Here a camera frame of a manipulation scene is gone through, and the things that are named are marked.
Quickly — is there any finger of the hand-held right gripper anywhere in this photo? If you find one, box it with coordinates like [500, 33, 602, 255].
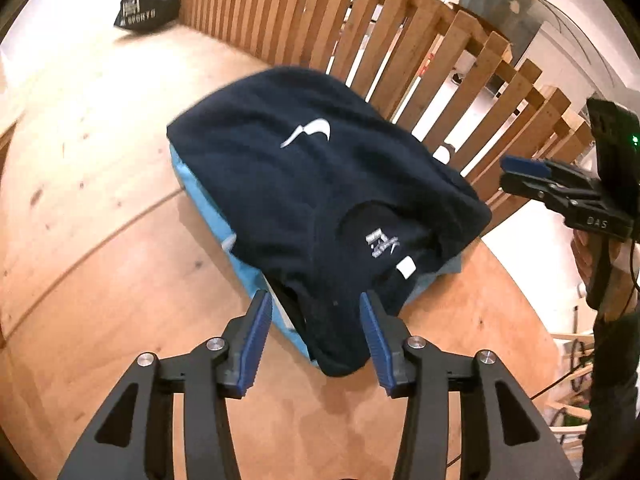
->
[500, 174, 601, 213]
[500, 155, 598, 186]

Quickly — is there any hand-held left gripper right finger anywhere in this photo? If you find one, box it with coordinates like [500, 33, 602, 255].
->
[359, 291, 578, 480]

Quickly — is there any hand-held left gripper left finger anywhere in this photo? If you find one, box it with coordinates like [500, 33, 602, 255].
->
[57, 289, 274, 480]

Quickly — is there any navy blue t-shirt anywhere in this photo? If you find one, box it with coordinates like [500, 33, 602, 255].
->
[166, 66, 493, 378]

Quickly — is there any person's right forearm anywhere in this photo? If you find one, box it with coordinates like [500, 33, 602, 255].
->
[577, 305, 640, 480]

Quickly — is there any person's right hand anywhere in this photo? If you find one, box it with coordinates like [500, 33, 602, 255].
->
[570, 232, 640, 321]

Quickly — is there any light blue folded garment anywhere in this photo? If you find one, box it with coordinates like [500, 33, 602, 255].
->
[167, 144, 463, 372]

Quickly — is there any grey plant pot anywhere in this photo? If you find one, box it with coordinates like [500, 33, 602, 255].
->
[459, 0, 543, 58]

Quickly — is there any wooden slat railing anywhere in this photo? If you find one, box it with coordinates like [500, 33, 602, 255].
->
[174, 0, 598, 221]

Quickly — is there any wooden frame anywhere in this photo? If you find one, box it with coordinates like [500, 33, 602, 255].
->
[545, 330, 596, 461]

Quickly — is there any black drawstring bag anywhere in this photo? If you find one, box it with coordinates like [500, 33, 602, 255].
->
[113, 0, 182, 34]

